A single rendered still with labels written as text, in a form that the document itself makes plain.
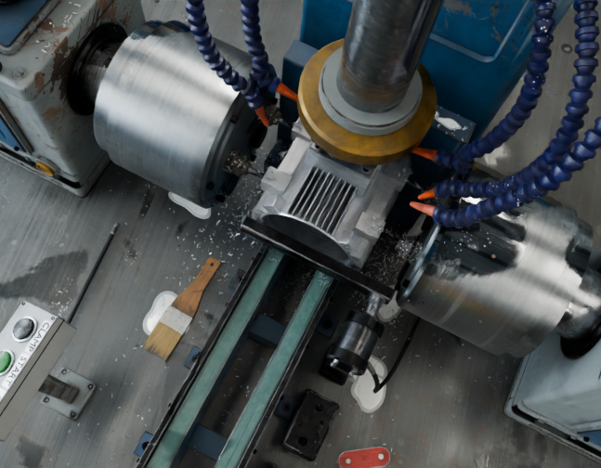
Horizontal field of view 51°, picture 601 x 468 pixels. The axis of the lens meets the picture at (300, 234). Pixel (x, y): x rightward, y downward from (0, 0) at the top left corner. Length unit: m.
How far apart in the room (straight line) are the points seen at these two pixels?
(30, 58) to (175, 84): 0.21
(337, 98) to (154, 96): 0.28
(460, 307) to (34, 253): 0.77
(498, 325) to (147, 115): 0.57
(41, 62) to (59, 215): 0.37
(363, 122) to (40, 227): 0.71
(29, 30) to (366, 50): 0.51
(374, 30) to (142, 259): 0.69
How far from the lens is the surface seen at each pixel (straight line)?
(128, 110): 0.94
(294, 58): 0.97
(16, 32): 1.00
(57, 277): 1.22
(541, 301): 0.89
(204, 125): 0.90
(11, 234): 1.28
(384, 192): 0.96
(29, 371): 0.91
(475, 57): 0.99
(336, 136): 0.79
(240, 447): 1.01
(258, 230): 0.96
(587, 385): 0.95
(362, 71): 0.73
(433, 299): 0.90
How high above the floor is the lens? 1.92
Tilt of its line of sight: 69 degrees down
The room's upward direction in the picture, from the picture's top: 12 degrees clockwise
